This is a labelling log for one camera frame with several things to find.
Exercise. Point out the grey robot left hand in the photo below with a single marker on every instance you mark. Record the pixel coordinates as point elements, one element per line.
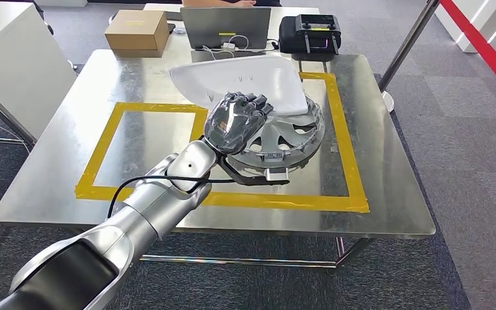
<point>235,124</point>

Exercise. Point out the white plastic shell part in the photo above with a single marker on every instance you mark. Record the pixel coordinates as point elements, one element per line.
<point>231,79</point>

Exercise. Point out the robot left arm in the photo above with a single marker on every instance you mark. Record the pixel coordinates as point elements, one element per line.
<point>145,214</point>

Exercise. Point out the steel workbench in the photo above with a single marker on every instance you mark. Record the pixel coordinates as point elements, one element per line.
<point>380,171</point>

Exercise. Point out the grey wheel hubcap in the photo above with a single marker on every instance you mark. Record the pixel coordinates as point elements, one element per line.
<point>291,137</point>

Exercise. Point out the black carry case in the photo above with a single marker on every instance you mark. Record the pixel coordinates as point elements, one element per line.
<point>288,38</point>

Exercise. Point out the grey laptop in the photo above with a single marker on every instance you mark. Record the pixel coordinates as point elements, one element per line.
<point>226,23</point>

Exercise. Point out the large yellow tape square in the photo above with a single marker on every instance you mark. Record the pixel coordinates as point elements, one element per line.
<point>346,149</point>

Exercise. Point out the person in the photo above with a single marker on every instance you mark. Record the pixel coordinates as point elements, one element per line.
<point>231,2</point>

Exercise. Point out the black remote controller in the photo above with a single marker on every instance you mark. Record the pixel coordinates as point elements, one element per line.
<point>318,23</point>

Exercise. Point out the small yellow tape square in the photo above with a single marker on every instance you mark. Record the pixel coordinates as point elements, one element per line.
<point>102,145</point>

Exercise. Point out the brown cardboard box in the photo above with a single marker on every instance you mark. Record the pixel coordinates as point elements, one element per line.
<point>136,30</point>

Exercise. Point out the white desk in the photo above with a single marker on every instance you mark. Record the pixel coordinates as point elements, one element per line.
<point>17,64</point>

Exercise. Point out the red barrier belt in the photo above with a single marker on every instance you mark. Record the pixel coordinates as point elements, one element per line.
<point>483,47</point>

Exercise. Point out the black left wrist camera bracket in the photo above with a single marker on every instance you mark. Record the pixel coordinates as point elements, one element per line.
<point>239,176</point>

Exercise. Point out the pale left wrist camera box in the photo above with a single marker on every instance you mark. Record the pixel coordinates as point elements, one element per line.
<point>277,174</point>

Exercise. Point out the chrome stanchion post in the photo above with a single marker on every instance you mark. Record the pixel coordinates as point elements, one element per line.
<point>406,43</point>

